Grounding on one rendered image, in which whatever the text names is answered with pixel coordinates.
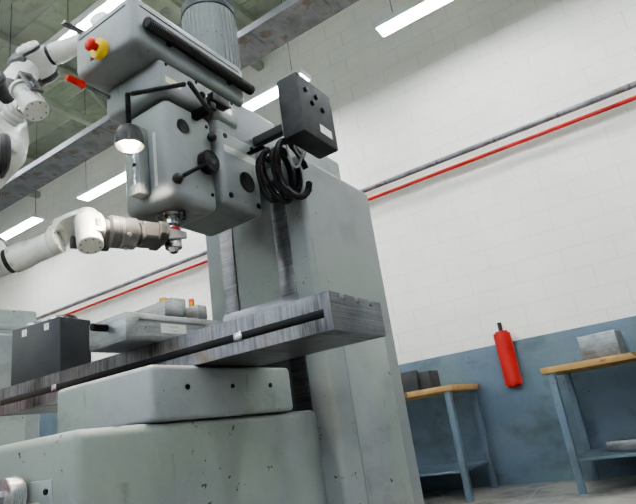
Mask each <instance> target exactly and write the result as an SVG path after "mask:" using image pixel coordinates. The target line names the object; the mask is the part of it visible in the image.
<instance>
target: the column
mask: <svg viewBox="0 0 636 504"><path fill-rule="evenodd" d="M305 160H306V159H305ZM306 162H307V164H308V168H307V169H305V170H303V169H302V166H301V164H300V169H301V172H302V178H303V183H302V189H301V192H300V193H303V192H304V190H305V187H306V182H307V181H311V182H312V190H311V193H310V195H309V196H308V197H307V198H306V199H303V200H296V199H293V201H292V202H291V203H290V204H282V203H280V202H279V203H271V202H269V201H268V200H267V199H266V198H265V197H264V195H263V194H262V192H261V189H260V188H259V191H260V199H261V207H262V214H261V216H260V217H258V218H255V219H253V220H251V221H248V222H246V223H243V224H241V225H238V226H236V227H233V228H231V229H229V230H226V231H224V232H221V233H219V234H216V235H214V236H207V235H205V237H206V249H207V261H208V272H209V284H210V296H211V307H212V319H213V320H215V321H223V318H224V315H227V314H230V313H234V312H237V311H240V310H243V309H247V308H250V307H253V306H256V305H260V304H263V303H266V302H269V301H273V300H276V299H279V298H282V297H286V296H289V295H292V294H295V293H298V292H299V297H298V300H299V299H302V298H306V297H309V296H312V295H316V294H319V293H322V292H325V291H332V292H336V293H340V295H343V294H345V295H349V296H353V297H355V298H361V299H366V300H368V302H369V301H374V302H378V303H380V305H381V310H382V316H383V321H384V327H385V332H386V336H385V337H381V338H376V339H372V340H368V341H364V342H360V343H355V344H351V345H347V346H343V347H339V348H334V349H330V350H326V351H322V352H318V353H313V354H309V355H305V356H301V357H297V358H292V359H288V360H284V361H280V362H276V363H272V364H267V365H263V366H259V367H269V368H286V369H287V370H288V373H289V381H290V389H291V397H292V405H293V408H292V410H291V411H287V412H292V411H304V410H311V411H313V412H314V413H315V415H316V421H317V429H318V436H319V443H320V451H321V458H322V465H323V473H324V480H325V487H326V495H327V502H328V504H424V499H423V494H422V488H421V483H420V477H419V472H418V467H417V461H416V456H415V451H414V445H413V440H412V434H411V429H410V424H409V418H408V413H407V408H406V402H405V397H404V392H403V386H402V381H401V375H400V370H399V365H398V359H397V354H396V349H395V343H394V338H393V332H392V327H391V322H390V316H389V311H388V306H387V300H386V295H385V289H384V284H383V279H382V273H381V268H380V263H379V257H378V252H377V246H376V241H375V236H374V230H373V225H372V220H371V214H370V209H369V204H368V198H367V195H366V194H365V193H364V192H362V191H360V190H358V189H357V188H355V187H353V186H351V185H350V184H348V183H346V182H344V181H343V180H341V179H339V178H337V177H336V176H334V175H332V174H330V173H328V172H327V171H325V170H323V169H321V168H320V167H318V166H316V165H314V164H313V163H311V162H309V161H307V160H306Z"/></svg>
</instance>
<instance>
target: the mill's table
mask: <svg viewBox="0 0 636 504"><path fill-rule="evenodd" d="M385 336H386V332H385V327H384V321H383V316H382V310H381V305H380V303H378V302H374V301H369V302H368V300H366V299H361V298H355V297H353V296H349V295H345V294H343V295H340V293H336V292H332V291H325V292H322V293H319V294H316V295H312V296H309V297H306V298H302V299H299V300H296V301H292V302H289V303H286V304H282V305H279V306H276V307H272V308H269V309H266V310H262V311H259V312H256V313H252V314H249V315H246V316H242V317H239V318H236V319H232V320H229V321H226V322H222V323H219V324H216V325H213V326H209V327H206V328H203V329H199V330H196V331H193V332H189V333H186V334H183V335H179V336H176V337H173V338H169V339H166V340H163V341H159V342H156V343H153V344H149V345H146V346H143V347H139V348H136V349H133V350H129V351H126V352H123V353H119V354H116V355H113V356H110V357H106V358H103V359H100V360H96V361H93V362H90V363H86V364H83V365H80V366H76V367H73V368H70V369H66V370H63V371H60V372H56V373H53V374H50V375H46V376H43V377H40V378H36V379H33V380H30V381H26V382H23V383H20V384H16V385H13V386H10V387H7V388H3V389H0V416H14V415H32V414H50V413H58V392H59V391H60V390H61V389H64V388H68V387H71V386H75V385H79V384H82V383H86V382H90V381H93V380H97V379H100V378H104V377H108V376H111V375H115V374H119V373H122V372H126V371H130V370H133V369H137V368H141V367H144V366H148V365H188V366H228V367H259V366H263V365H267V364H272V363H276V362H280V361H284V360H288V359H292V358H297V357H301V356H305V355H309V354H313V353H318V352H322V351H326V350H330V349H334V348H339V347H343V346H347V345H351V344H355V343H360V342H364V341H368V340H372V339H376V338H381V337H385Z"/></svg>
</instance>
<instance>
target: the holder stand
mask: <svg viewBox="0 0 636 504"><path fill-rule="evenodd" d="M89 325H91V322H90V320H84V319H78V317H77V316H75V315H55V316H50V317H48V319H47V320H46V321H38V322H31V323H28V324H26V327H23V328H19V329H16V330H13V332H12V367H11V386H13V385H16V384H20V383H23V382H26V381H30V380H33V379H36V378H40V377H43V376H46V375H50V374H53V373H56V372H60V371H63V370H66V369H70V368H73V367H76V366H80V365H83V364H86V363H90V362H91V352H90V351H89Z"/></svg>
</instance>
